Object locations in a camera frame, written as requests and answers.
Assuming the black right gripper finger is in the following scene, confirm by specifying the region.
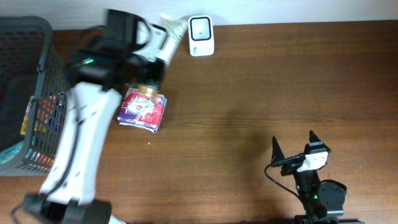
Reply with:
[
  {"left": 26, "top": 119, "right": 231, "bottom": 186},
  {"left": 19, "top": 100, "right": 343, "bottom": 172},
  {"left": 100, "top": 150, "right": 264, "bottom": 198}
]
[
  {"left": 271, "top": 136, "right": 285, "bottom": 164},
  {"left": 304, "top": 130, "right": 331, "bottom": 153}
]

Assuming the red purple tissue pack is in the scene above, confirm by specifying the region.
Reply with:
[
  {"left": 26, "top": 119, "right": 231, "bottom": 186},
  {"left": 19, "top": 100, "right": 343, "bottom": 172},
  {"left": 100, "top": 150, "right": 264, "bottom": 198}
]
[{"left": 117, "top": 88, "right": 167, "bottom": 133}]

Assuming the white shampoo tube gold cap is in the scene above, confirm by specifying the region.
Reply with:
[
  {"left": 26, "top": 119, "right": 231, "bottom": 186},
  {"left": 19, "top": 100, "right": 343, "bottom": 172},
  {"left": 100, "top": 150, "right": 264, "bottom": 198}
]
[{"left": 137, "top": 14, "right": 187, "bottom": 98}]

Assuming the teal toilet tissue pack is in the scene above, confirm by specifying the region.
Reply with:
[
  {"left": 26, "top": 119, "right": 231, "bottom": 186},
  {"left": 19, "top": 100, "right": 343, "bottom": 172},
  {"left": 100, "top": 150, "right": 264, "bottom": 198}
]
[{"left": 0, "top": 141, "right": 24, "bottom": 165}]

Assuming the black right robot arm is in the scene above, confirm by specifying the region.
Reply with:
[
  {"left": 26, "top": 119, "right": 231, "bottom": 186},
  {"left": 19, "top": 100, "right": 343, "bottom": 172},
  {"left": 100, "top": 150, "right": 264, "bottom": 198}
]
[{"left": 264, "top": 131, "right": 361, "bottom": 224}]

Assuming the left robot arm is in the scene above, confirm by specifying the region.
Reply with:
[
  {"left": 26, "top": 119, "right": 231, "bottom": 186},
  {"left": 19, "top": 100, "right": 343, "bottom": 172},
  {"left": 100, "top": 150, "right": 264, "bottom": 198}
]
[{"left": 21, "top": 10, "right": 172, "bottom": 223}]

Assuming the white barcode scanner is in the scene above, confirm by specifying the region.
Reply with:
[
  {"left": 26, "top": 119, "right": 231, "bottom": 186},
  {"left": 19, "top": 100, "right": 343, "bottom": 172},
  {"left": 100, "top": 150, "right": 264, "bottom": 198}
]
[{"left": 188, "top": 15, "right": 215, "bottom": 57}]

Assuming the grey plastic mesh basket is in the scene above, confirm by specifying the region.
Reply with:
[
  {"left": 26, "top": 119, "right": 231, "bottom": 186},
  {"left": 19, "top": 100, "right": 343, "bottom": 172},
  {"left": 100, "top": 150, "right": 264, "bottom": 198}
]
[{"left": 1, "top": 16, "right": 69, "bottom": 176}]

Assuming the black right camera cable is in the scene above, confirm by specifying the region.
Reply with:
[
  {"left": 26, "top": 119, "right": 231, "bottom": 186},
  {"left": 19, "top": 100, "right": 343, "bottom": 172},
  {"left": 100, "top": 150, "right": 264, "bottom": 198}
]
[{"left": 264, "top": 162, "right": 307, "bottom": 212}]

